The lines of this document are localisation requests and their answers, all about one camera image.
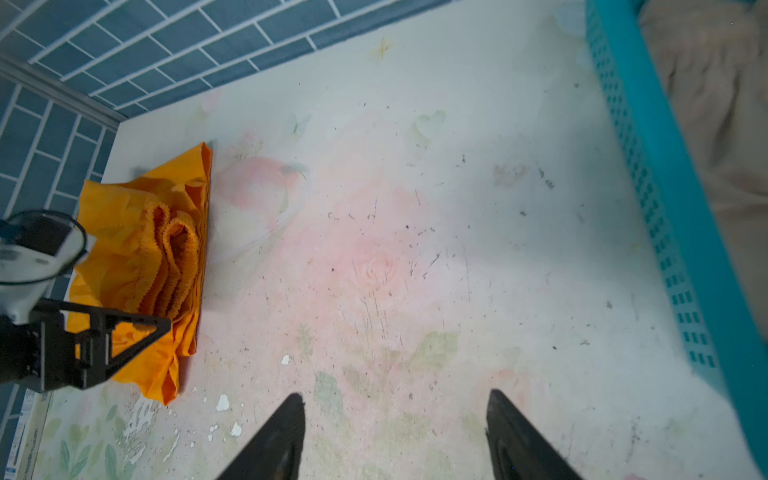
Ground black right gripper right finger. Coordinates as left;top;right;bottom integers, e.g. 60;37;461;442
486;389;582;480

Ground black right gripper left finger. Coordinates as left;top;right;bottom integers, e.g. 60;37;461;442
218;393;306;480

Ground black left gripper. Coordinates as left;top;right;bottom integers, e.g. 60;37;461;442
0;298;173;394

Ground orange shorts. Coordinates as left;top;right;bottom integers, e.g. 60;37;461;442
68;143;213;405

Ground beige shorts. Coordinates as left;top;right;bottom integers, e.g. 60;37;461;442
638;1;767;335

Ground teal plastic basket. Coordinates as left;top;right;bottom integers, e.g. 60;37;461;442
585;1;767;474

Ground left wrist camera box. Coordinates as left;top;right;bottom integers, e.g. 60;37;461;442
1;209;94;326

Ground left aluminium corner post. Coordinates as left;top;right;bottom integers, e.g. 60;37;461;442
1;54;127;132

